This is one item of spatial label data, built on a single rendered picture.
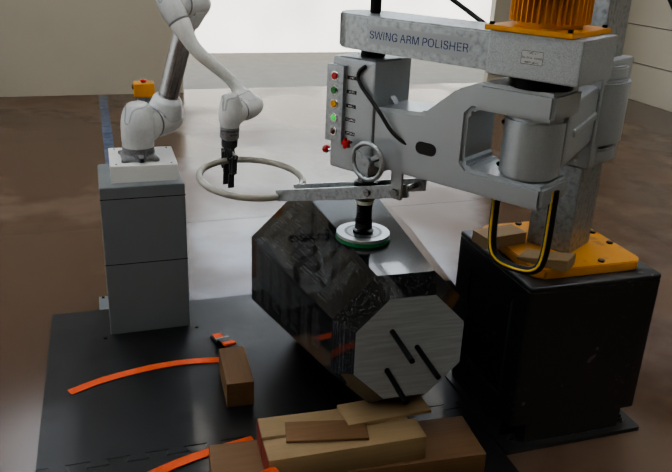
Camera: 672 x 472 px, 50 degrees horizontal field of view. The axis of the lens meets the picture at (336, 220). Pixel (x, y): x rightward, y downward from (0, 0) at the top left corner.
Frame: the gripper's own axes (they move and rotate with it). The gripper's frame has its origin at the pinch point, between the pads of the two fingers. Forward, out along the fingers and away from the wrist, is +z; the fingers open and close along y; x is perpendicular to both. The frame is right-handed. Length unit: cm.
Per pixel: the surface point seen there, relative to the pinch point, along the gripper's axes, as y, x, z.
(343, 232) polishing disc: 83, 9, -6
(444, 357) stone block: 135, 21, 25
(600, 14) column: 125, 83, -96
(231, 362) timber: 48, -21, 68
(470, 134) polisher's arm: 130, 22, -59
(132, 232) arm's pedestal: -22, -40, 30
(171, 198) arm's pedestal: -17.2, -21.8, 12.9
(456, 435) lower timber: 141, 29, 61
